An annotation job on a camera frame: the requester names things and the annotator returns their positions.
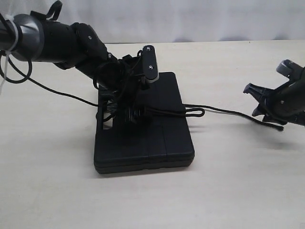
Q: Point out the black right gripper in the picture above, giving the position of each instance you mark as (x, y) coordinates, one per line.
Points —
(286, 106)

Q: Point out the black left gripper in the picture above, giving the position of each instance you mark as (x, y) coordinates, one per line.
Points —
(118, 83)

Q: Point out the black plastic carrying case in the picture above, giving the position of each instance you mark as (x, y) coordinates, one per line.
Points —
(163, 142)

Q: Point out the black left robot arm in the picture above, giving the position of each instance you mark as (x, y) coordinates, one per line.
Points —
(35, 38)

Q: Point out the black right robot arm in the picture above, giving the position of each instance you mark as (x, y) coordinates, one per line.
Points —
(282, 105)

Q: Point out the white curtain backdrop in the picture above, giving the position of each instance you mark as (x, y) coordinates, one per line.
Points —
(151, 21)

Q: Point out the white zip tie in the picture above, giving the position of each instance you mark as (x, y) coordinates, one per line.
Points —
(10, 18)

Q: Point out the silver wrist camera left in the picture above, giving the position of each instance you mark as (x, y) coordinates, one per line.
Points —
(149, 64)

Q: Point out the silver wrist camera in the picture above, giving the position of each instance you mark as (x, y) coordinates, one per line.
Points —
(149, 64)
(289, 69)

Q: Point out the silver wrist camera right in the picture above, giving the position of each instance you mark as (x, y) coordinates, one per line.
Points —
(289, 69)

